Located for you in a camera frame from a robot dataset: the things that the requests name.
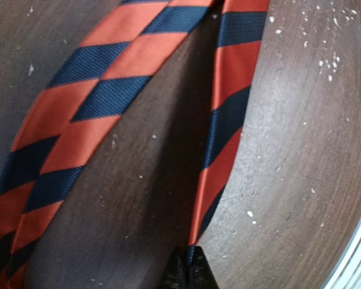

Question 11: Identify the aluminium front rail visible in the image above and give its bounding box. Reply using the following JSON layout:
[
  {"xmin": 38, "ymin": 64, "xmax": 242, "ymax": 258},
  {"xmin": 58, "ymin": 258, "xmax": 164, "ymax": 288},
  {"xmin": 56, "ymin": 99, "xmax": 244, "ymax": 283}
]
[{"xmin": 323, "ymin": 218, "xmax": 361, "ymax": 289}]

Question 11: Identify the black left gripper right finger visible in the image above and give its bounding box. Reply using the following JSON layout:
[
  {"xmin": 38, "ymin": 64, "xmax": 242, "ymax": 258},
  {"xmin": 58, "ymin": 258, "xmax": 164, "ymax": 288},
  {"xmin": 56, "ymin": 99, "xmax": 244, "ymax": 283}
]
[{"xmin": 188, "ymin": 245, "xmax": 219, "ymax": 289}]

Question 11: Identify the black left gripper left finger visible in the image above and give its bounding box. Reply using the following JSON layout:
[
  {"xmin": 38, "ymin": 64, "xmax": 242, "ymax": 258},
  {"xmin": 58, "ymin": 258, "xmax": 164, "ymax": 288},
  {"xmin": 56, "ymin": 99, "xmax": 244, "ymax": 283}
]
[{"xmin": 158, "ymin": 246, "xmax": 188, "ymax": 289}]

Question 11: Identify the red navy striped tie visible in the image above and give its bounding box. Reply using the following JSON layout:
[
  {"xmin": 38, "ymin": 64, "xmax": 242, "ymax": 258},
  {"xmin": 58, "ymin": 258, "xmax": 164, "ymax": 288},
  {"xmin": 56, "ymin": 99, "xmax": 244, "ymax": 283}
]
[{"xmin": 0, "ymin": 1, "xmax": 270, "ymax": 288}]

